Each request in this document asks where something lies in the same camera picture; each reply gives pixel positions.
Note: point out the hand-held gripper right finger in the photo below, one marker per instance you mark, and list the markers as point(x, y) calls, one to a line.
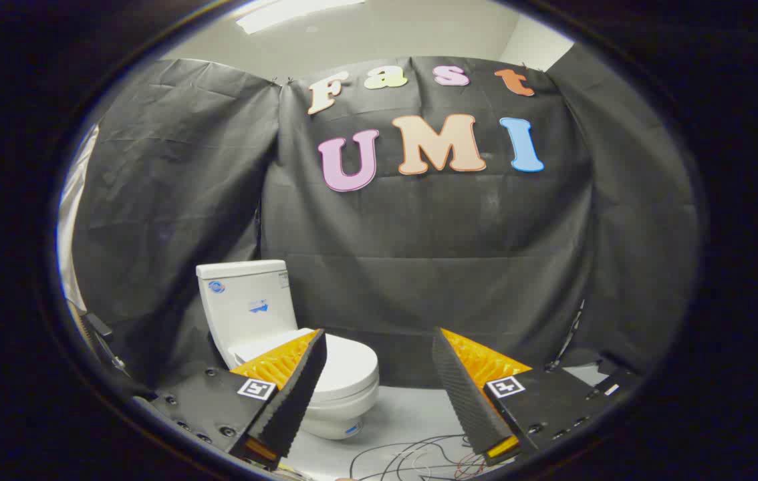
point(462, 401)

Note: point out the white ceramic toilet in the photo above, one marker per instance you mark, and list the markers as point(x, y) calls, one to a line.
point(245, 300)

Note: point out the white toilet lid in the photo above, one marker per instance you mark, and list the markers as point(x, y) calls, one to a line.
point(349, 361)

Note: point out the black backdrop cloth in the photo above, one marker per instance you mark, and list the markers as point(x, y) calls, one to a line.
point(419, 254)

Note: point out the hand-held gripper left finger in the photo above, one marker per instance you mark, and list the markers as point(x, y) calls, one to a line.
point(299, 394)

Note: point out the thin black pole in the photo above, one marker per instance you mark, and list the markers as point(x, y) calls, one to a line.
point(569, 334)

